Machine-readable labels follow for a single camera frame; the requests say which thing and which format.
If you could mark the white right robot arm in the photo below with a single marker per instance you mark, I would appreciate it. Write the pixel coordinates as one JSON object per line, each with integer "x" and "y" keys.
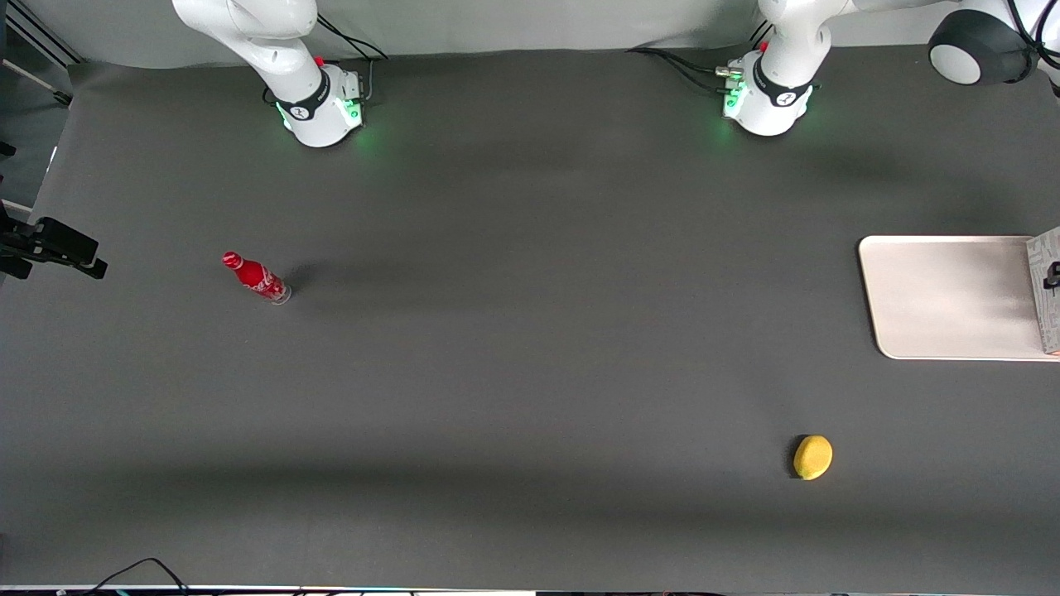
{"x": 306, "y": 91}

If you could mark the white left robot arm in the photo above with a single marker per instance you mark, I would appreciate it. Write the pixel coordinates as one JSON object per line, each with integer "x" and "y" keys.
{"x": 778, "y": 83}

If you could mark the white rectangular tray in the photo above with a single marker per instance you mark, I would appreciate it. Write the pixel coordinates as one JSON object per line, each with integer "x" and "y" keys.
{"x": 948, "y": 296}

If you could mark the yellow lemon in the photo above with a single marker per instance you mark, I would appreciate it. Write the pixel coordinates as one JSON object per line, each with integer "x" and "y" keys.
{"x": 812, "y": 457}

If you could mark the red soda bottle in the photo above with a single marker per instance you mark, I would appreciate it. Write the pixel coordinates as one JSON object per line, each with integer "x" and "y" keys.
{"x": 257, "y": 278}

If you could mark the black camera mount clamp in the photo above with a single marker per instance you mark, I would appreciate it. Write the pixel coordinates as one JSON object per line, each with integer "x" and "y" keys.
{"x": 50, "y": 244}

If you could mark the metal frame rail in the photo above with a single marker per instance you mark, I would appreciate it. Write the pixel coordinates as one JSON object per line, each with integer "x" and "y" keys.
{"x": 37, "y": 50}

